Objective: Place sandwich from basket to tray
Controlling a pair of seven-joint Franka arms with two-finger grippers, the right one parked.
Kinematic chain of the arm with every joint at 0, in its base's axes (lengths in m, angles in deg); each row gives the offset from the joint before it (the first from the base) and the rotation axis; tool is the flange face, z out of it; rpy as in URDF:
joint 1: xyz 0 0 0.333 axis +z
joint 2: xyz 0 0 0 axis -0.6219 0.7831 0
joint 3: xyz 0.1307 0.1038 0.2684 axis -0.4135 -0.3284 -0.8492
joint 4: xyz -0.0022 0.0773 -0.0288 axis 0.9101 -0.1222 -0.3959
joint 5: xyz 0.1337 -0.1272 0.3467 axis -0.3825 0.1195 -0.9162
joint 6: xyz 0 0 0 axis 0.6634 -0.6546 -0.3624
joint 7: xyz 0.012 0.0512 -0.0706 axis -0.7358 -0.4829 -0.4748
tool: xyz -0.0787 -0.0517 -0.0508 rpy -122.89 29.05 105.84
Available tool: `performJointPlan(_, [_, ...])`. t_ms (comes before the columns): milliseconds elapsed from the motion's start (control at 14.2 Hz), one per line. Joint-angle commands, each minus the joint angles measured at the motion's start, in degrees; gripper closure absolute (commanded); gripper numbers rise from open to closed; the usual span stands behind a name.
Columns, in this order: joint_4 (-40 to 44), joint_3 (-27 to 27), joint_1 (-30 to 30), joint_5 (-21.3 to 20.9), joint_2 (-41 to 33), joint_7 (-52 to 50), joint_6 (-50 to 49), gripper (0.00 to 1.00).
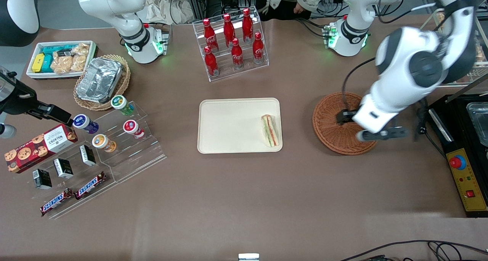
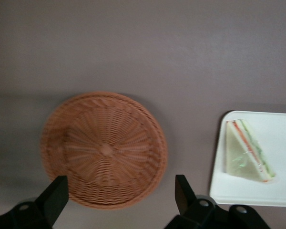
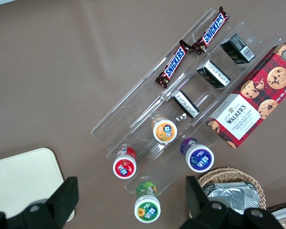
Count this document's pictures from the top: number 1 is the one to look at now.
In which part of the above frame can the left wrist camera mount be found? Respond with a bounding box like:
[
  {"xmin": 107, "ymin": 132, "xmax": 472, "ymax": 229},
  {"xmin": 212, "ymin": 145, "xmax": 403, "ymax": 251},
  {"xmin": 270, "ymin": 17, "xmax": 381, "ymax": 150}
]
[{"xmin": 356, "ymin": 127, "xmax": 411, "ymax": 142}]

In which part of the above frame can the shiny metal tray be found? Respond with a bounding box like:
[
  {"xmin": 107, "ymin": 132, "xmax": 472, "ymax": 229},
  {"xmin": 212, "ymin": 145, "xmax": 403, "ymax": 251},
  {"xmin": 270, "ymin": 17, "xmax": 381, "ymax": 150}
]
[{"xmin": 466, "ymin": 102, "xmax": 488, "ymax": 147}]

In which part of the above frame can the blue lid purple cup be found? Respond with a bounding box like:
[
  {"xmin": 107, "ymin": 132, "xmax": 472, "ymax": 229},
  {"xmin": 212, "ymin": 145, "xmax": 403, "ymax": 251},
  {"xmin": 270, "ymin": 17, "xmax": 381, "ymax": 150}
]
[{"xmin": 72, "ymin": 114, "xmax": 100, "ymax": 135}]

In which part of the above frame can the round brown wicker basket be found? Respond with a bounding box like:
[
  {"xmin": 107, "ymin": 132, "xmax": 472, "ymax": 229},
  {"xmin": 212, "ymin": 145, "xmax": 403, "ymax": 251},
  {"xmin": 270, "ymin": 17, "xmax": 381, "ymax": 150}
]
[{"xmin": 312, "ymin": 92, "xmax": 379, "ymax": 155}]

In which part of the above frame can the Snickers bar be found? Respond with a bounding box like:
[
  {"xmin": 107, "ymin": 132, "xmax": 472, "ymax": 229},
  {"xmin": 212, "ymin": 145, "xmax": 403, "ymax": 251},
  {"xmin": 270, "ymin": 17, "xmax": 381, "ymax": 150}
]
[
  {"xmin": 40, "ymin": 188, "xmax": 74, "ymax": 217},
  {"xmin": 75, "ymin": 172, "xmax": 107, "ymax": 200}
]

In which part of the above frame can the beige rectangular tray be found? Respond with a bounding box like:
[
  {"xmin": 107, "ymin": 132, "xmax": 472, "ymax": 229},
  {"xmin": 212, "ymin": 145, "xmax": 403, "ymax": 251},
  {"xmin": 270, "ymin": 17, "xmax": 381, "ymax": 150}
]
[{"xmin": 197, "ymin": 98, "xmax": 283, "ymax": 154}]

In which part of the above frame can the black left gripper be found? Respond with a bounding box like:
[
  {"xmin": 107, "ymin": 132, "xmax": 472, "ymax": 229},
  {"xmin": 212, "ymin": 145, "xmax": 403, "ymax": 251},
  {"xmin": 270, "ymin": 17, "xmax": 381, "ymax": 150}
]
[{"xmin": 335, "ymin": 109, "xmax": 359, "ymax": 124}]

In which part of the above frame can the black cable with plug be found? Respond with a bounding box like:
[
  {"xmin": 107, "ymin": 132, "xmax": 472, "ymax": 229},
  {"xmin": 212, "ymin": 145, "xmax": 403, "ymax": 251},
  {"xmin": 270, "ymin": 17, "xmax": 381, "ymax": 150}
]
[{"xmin": 414, "ymin": 100, "xmax": 447, "ymax": 155}]

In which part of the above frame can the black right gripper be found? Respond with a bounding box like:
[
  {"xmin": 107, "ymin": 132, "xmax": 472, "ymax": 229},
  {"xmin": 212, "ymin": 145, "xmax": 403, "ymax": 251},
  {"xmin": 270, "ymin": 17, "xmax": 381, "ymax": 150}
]
[{"xmin": 0, "ymin": 77, "xmax": 74, "ymax": 127}]

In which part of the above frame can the white plastic snack bin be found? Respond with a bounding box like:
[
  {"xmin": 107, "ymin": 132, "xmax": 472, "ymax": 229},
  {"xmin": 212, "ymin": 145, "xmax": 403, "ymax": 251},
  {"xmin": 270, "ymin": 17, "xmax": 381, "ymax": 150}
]
[{"xmin": 26, "ymin": 40, "xmax": 98, "ymax": 80}]

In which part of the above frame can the red cola bottle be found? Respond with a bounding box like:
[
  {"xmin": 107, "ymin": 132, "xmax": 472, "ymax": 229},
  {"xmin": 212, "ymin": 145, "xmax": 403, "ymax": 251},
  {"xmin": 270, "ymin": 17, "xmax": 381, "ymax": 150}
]
[
  {"xmin": 231, "ymin": 38, "xmax": 245, "ymax": 69},
  {"xmin": 202, "ymin": 18, "xmax": 219, "ymax": 53},
  {"xmin": 204, "ymin": 47, "xmax": 220, "ymax": 77},
  {"xmin": 252, "ymin": 32, "xmax": 266, "ymax": 64},
  {"xmin": 242, "ymin": 8, "xmax": 254, "ymax": 44},
  {"xmin": 223, "ymin": 14, "xmax": 236, "ymax": 48}
]

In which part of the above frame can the yellow snack box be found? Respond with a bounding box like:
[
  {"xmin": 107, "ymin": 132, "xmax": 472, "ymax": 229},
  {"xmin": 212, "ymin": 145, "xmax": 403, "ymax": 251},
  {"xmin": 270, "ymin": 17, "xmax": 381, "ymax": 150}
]
[{"xmin": 32, "ymin": 54, "xmax": 46, "ymax": 73}]

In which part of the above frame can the triangular sandwich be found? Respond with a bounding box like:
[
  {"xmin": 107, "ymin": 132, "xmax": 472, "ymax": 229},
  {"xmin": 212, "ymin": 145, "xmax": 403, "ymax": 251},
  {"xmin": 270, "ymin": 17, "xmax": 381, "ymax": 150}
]
[{"xmin": 261, "ymin": 114, "xmax": 279, "ymax": 147}]

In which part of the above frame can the red emergency stop button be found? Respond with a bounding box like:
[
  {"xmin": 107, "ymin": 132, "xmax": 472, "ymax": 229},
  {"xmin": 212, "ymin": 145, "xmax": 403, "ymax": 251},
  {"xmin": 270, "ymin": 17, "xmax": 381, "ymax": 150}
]
[{"xmin": 449, "ymin": 155, "xmax": 467, "ymax": 170}]

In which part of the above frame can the yellow control box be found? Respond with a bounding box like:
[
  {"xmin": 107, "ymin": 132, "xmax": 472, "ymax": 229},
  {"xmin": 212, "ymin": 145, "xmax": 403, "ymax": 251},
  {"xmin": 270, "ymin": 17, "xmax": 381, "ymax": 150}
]
[{"xmin": 429, "ymin": 94, "xmax": 488, "ymax": 218}]

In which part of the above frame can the green lid cup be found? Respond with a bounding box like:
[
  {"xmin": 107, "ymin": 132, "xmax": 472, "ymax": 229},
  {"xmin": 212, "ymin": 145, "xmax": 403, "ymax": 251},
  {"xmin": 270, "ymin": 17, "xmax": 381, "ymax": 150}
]
[{"xmin": 110, "ymin": 95, "xmax": 135, "ymax": 116}]

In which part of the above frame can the red lid cup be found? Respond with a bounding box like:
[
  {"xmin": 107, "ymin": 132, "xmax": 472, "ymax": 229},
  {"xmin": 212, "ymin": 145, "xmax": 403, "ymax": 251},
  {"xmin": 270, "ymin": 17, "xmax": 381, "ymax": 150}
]
[{"xmin": 123, "ymin": 120, "xmax": 145, "ymax": 139}]

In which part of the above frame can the long black floor cable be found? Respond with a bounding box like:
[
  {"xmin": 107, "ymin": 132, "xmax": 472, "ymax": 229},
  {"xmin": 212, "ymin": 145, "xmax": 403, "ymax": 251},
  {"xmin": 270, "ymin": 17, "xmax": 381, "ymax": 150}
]
[{"xmin": 339, "ymin": 240, "xmax": 488, "ymax": 261}]

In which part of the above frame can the aluminium foil tray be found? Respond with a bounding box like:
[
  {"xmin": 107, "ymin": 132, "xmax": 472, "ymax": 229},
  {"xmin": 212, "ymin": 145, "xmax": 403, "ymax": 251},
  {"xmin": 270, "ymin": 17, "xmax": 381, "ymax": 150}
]
[{"xmin": 75, "ymin": 58, "xmax": 123, "ymax": 104}]

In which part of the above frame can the clear acrylic stepped stand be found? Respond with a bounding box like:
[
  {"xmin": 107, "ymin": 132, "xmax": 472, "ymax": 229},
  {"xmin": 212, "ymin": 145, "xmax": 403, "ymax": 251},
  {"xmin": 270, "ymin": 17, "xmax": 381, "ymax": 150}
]
[{"xmin": 29, "ymin": 101, "xmax": 167, "ymax": 219}]

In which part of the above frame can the small black carton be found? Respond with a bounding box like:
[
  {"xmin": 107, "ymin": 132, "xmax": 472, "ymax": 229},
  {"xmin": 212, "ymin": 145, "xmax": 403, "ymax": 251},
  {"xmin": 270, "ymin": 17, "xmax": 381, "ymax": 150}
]
[
  {"xmin": 32, "ymin": 169, "xmax": 53, "ymax": 190},
  {"xmin": 53, "ymin": 158, "xmax": 74, "ymax": 179},
  {"xmin": 79, "ymin": 145, "xmax": 96, "ymax": 166}
]

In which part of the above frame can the red Walkers cookie box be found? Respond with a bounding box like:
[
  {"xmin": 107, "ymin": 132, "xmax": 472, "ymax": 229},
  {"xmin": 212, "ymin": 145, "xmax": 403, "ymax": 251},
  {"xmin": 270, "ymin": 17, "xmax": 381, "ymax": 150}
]
[{"xmin": 5, "ymin": 124, "xmax": 78, "ymax": 174}]

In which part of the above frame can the clear acrylic bottle rack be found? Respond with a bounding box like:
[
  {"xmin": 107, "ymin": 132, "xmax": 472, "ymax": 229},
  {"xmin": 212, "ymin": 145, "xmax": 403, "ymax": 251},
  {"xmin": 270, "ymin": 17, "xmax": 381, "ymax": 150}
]
[{"xmin": 193, "ymin": 6, "xmax": 269, "ymax": 82}]

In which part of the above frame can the orange cup with white lid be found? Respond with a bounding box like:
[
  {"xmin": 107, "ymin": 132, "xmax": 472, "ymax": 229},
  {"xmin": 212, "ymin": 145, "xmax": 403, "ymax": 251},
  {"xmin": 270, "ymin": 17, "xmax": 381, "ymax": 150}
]
[{"xmin": 92, "ymin": 134, "xmax": 117, "ymax": 153}]

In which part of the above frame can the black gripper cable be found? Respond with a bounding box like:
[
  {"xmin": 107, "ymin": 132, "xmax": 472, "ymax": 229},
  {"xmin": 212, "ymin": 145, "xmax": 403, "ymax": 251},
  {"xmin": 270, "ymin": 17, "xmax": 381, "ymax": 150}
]
[{"xmin": 341, "ymin": 58, "xmax": 377, "ymax": 113}]

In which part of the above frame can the oval light wicker basket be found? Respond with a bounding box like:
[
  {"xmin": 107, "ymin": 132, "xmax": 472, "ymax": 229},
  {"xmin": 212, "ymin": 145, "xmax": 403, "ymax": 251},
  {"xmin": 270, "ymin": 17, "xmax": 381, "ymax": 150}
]
[{"xmin": 74, "ymin": 55, "xmax": 131, "ymax": 111}]

